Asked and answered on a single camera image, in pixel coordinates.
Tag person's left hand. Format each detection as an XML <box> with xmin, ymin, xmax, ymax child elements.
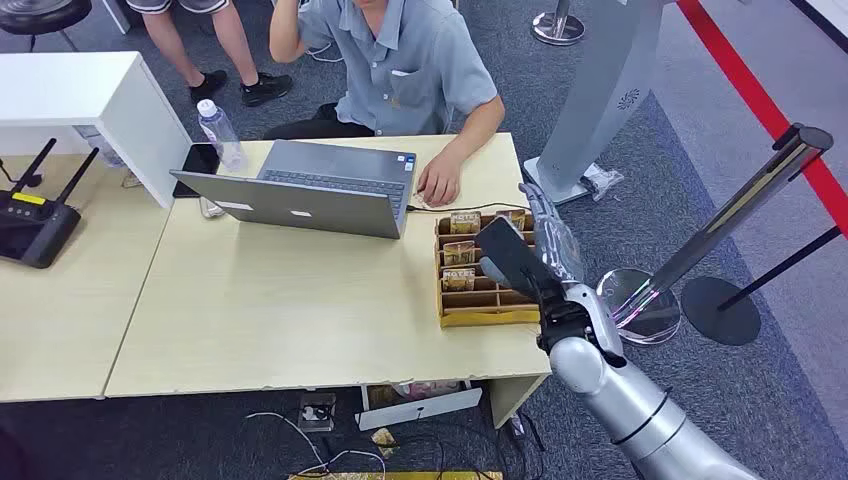
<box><xmin>417</xmin><ymin>155</ymin><xmax>463</xmax><ymax>208</ymax></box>

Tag right robot hand grey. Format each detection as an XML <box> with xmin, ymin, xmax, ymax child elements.
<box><xmin>475</xmin><ymin>182</ymin><xmax>586</xmax><ymax>313</ymax></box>

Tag seated person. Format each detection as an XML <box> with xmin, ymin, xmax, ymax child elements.
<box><xmin>268</xmin><ymin>0</ymin><xmax>506</xmax><ymax>208</ymax></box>

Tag standing person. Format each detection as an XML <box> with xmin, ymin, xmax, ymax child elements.
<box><xmin>125</xmin><ymin>0</ymin><xmax>294</xmax><ymax>109</ymax></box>

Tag clear plastic film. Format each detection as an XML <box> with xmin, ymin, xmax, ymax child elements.
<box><xmin>533</xmin><ymin>205</ymin><xmax>586</xmax><ymax>283</ymax></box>

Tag crumpled clear plastic bag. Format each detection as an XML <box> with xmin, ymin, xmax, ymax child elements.
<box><xmin>581</xmin><ymin>163</ymin><xmax>625</xmax><ymax>202</ymax></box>

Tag grey laptop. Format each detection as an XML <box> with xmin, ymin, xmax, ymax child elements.
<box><xmin>170</xmin><ymin>139</ymin><xmax>418</xmax><ymax>240</ymax></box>

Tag white drawer box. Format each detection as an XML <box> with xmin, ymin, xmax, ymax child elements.
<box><xmin>354</xmin><ymin>382</ymin><xmax>484</xmax><ymax>432</ymax></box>

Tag grey kiosk stand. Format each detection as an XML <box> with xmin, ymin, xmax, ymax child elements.
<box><xmin>523</xmin><ymin>0</ymin><xmax>670</xmax><ymax>205</ymax></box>

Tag clear water bottle white cap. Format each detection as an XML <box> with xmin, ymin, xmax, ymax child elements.
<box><xmin>196</xmin><ymin>99</ymin><xmax>248</xmax><ymax>174</ymax></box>

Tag small gold paper scrap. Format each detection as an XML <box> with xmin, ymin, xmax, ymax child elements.
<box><xmin>370</xmin><ymin>428</ymin><xmax>401</xmax><ymax>458</ymax></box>

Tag black smartphone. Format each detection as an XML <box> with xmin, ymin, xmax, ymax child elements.
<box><xmin>172</xmin><ymin>142</ymin><xmax>221</xmax><ymax>199</ymax></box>

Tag floor socket box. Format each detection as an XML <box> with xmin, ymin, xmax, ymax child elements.
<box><xmin>298</xmin><ymin>392</ymin><xmax>337</xmax><ymax>433</ymax></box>

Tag red barrier belt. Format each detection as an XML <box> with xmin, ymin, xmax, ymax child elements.
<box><xmin>675</xmin><ymin>0</ymin><xmax>848</xmax><ymax>236</ymax></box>

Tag white desk cabinet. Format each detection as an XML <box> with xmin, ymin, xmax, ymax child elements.
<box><xmin>0</xmin><ymin>51</ymin><xmax>193</xmax><ymax>210</ymax></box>

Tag black router with antennas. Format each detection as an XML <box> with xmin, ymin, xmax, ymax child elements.
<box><xmin>0</xmin><ymin>137</ymin><xmax>101</xmax><ymax>270</ymax></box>

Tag black round stool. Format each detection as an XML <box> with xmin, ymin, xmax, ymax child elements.
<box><xmin>0</xmin><ymin>0</ymin><xmax>94</xmax><ymax>53</ymax></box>

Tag black cable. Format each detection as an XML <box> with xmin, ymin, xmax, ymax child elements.
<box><xmin>405</xmin><ymin>200</ymin><xmax>531</xmax><ymax>215</ymax></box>

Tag black floor cables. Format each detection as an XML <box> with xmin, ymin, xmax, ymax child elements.
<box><xmin>397</xmin><ymin>413</ymin><xmax>548</xmax><ymax>480</ymax></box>

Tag chrome stanchion post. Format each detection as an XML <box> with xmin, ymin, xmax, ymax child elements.
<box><xmin>596</xmin><ymin>122</ymin><xmax>836</xmax><ymax>347</ymax></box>
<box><xmin>531</xmin><ymin>0</ymin><xmax>587</xmax><ymax>47</ymax></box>

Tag black stanchion post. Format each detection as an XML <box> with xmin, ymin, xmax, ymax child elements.
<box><xmin>680</xmin><ymin>225</ymin><xmax>844</xmax><ymax>347</ymax></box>

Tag white floor cable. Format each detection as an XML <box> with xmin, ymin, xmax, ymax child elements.
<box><xmin>245</xmin><ymin>411</ymin><xmax>389</xmax><ymax>478</ymax></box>

